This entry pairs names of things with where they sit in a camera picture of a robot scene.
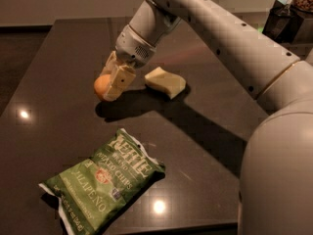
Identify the orange fruit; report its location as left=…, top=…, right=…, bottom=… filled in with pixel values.
left=94, top=74, right=112, bottom=102

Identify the green jalapeno chip bag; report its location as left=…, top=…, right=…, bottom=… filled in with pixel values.
left=39, top=128, right=165, bottom=235

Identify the black bag in background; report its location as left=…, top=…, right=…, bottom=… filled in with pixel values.
left=262, top=0, right=313, bottom=44

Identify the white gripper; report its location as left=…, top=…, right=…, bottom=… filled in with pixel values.
left=100, top=24, right=156, bottom=102

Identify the yellow sponge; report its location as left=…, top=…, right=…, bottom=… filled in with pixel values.
left=145, top=67, right=186, bottom=99

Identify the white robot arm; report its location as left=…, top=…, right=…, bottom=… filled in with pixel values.
left=101, top=0, right=313, bottom=235

